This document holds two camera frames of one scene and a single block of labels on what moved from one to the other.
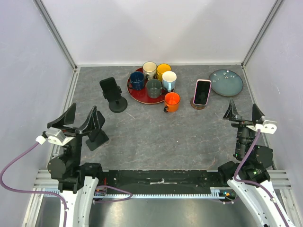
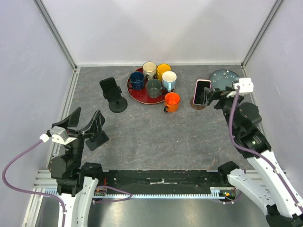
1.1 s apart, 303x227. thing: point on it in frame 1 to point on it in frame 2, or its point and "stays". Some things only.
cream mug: (149, 69) stays
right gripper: (256, 114) to (223, 96)
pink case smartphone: (201, 91) stays
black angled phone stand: (97, 137) stays
